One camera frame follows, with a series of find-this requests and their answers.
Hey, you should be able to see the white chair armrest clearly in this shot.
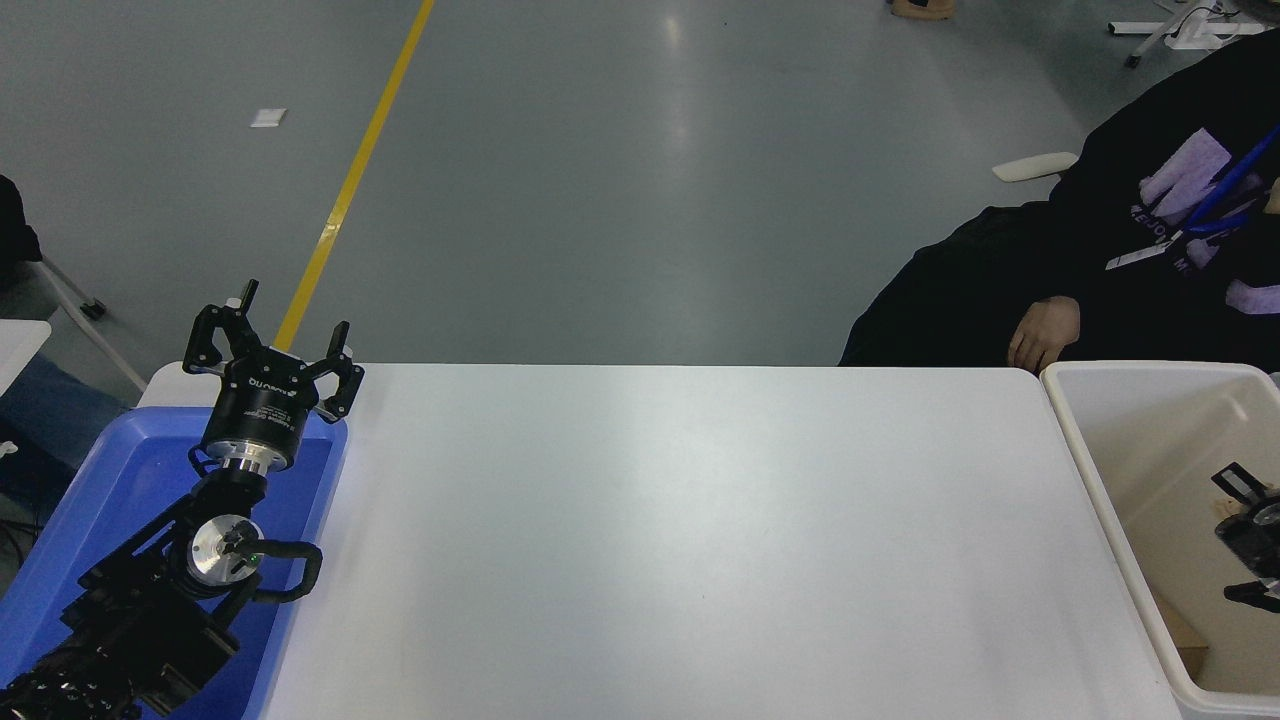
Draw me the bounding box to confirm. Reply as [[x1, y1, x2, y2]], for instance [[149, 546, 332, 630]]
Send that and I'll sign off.
[[992, 152, 1080, 184]]

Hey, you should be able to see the brown cardboard piece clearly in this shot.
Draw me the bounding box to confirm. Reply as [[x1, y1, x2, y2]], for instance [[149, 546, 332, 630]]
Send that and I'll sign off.
[[1150, 590, 1209, 681]]

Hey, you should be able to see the white chair base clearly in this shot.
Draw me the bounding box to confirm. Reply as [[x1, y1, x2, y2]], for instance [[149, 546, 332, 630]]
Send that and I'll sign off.
[[1107, 0, 1267, 69]]

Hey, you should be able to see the blue plastic tray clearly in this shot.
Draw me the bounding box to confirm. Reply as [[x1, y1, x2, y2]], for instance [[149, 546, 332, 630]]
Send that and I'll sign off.
[[0, 405, 349, 720]]

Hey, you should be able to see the person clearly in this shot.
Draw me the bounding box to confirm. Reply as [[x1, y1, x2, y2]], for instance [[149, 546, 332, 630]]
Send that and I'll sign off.
[[838, 25, 1280, 368], [0, 173, 133, 521]]

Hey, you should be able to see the large pale plastic bin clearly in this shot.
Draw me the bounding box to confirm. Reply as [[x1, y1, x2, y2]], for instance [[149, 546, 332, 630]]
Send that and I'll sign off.
[[1040, 360, 1280, 717]]

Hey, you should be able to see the small white table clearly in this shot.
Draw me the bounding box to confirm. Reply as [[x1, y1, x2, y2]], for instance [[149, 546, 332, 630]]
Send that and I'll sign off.
[[0, 320, 52, 393]]

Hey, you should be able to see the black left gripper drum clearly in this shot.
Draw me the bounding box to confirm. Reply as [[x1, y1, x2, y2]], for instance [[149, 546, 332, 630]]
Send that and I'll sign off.
[[201, 346, 321, 463]]

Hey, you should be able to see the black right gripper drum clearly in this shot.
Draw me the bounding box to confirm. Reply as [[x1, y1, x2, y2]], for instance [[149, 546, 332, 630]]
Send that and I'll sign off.
[[1215, 498, 1280, 579]]

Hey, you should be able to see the grey stand leg with caster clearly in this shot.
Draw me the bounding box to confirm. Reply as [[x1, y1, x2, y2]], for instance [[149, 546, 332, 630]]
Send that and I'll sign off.
[[35, 255, 148, 393]]

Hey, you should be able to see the person's hand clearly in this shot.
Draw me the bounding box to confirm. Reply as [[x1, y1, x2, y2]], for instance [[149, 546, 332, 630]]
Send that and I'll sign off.
[[1007, 296, 1082, 374]]

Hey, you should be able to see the blue lanyard with badge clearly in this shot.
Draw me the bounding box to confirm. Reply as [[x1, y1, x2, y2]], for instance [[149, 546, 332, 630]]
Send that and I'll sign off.
[[1105, 122, 1280, 272]]

